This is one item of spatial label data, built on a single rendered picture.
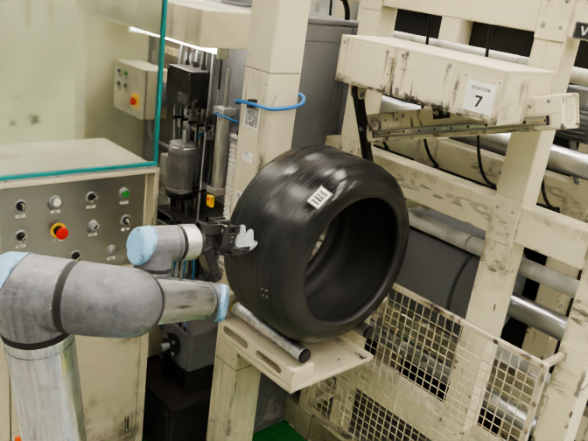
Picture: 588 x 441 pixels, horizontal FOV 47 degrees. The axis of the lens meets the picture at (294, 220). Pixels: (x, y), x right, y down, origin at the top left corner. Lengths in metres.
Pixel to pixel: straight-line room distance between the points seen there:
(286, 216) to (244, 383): 0.87
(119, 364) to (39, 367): 1.43
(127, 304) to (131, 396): 1.65
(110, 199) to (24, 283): 1.27
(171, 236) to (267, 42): 0.72
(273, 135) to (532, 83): 0.77
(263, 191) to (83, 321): 0.93
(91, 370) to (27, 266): 1.46
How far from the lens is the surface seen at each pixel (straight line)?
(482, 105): 1.89
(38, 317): 1.11
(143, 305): 1.11
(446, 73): 1.95
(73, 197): 2.29
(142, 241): 1.61
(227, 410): 2.55
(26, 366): 1.19
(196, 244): 1.67
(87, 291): 1.07
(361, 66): 2.15
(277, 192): 1.87
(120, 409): 2.72
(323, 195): 1.82
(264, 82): 2.08
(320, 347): 2.28
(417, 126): 2.18
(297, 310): 1.90
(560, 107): 1.94
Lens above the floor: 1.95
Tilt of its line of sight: 20 degrees down
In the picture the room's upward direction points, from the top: 8 degrees clockwise
